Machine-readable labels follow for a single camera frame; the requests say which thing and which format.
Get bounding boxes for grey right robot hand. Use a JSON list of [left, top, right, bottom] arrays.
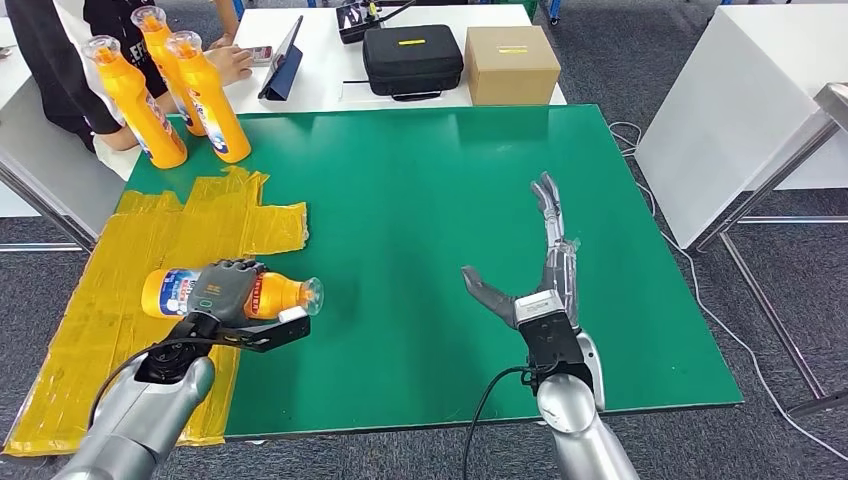
[[460, 172, 583, 331]]

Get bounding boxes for person's right hand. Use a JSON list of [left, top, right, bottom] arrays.
[[206, 44, 255, 86]]

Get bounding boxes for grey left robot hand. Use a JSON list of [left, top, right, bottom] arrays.
[[186, 259, 269, 328]]

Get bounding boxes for orange detergent bottle clear cap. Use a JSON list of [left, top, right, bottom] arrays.
[[130, 5, 208, 138], [140, 262, 326, 322], [165, 31, 254, 165], [81, 34, 189, 171]]

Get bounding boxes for tablet with navy case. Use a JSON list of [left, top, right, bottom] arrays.
[[256, 15, 305, 102]]

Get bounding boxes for black remote controller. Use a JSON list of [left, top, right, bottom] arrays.
[[334, 0, 420, 46]]

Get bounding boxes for yellow taped plastic mat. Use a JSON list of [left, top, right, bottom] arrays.
[[3, 165, 311, 458]]

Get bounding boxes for black carry case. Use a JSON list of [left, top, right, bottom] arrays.
[[361, 25, 465, 104]]

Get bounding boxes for person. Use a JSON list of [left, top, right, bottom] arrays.
[[3, 0, 255, 181]]

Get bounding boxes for brown cardboard box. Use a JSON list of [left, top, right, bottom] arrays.
[[463, 26, 563, 108]]

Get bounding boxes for grey desk with metal legs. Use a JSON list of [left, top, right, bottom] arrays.
[[0, 19, 144, 254]]

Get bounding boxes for white side table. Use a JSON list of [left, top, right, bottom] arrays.
[[634, 3, 848, 252]]

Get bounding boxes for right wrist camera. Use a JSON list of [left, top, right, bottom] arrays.
[[513, 289, 588, 374]]

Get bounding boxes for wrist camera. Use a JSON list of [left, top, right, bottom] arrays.
[[173, 305, 313, 354], [513, 289, 588, 374]]

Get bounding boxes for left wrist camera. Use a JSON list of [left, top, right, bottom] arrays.
[[173, 305, 313, 354]]

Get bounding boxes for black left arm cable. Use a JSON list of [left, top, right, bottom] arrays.
[[87, 336, 221, 432]]

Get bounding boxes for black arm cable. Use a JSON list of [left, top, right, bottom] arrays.
[[460, 365, 539, 480], [87, 336, 221, 432]]

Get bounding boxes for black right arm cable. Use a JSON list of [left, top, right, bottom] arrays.
[[460, 365, 539, 480]]

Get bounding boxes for white floor cable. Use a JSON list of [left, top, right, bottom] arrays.
[[608, 121, 848, 465]]

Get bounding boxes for silver metal table frame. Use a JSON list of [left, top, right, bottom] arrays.
[[688, 82, 848, 420]]

